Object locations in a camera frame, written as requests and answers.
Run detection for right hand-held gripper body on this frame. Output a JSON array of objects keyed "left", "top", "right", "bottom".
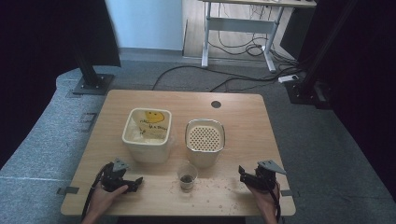
[{"left": 247, "top": 160, "right": 288, "bottom": 192}]

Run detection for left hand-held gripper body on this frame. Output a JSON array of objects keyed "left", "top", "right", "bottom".
[{"left": 100, "top": 157, "right": 135, "bottom": 193}]

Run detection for person's right hand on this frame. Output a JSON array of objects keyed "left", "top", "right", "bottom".
[{"left": 247, "top": 182, "right": 281, "bottom": 218}]

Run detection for person's left hand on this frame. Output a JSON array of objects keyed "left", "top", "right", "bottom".
[{"left": 88, "top": 181, "right": 130, "bottom": 219}]

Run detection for scattered crumbs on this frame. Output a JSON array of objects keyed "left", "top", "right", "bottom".
[{"left": 167, "top": 176, "right": 250, "bottom": 216}]

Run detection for white container with yellow lid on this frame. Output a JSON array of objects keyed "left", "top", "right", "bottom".
[{"left": 121, "top": 107, "right": 173, "bottom": 164}]

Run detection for clear plastic cup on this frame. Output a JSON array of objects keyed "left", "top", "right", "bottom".
[{"left": 177, "top": 162, "right": 199, "bottom": 191}]

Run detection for cream container with perforated strainer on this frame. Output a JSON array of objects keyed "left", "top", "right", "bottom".
[{"left": 184, "top": 118, "right": 226, "bottom": 169}]

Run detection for white power strip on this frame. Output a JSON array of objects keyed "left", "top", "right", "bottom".
[{"left": 277, "top": 74, "right": 300, "bottom": 84}]

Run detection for black metal stand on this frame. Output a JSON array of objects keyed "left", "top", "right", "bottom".
[
  {"left": 71, "top": 43, "right": 116, "bottom": 96},
  {"left": 284, "top": 0, "right": 359, "bottom": 110}
]

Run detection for black curtain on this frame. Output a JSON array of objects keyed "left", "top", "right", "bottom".
[
  {"left": 0, "top": 0, "right": 121, "bottom": 171},
  {"left": 279, "top": 0, "right": 396, "bottom": 203}
]

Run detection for white-framed desk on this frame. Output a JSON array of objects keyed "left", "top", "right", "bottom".
[{"left": 199, "top": 0, "right": 318, "bottom": 75}]

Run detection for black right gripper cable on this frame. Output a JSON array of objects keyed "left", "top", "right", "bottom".
[{"left": 270, "top": 182, "right": 283, "bottom": 224}]

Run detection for black floor cables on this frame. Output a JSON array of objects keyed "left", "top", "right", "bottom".
[{"left": 151, "top": 3, "right": 309, "bottom": 93}]

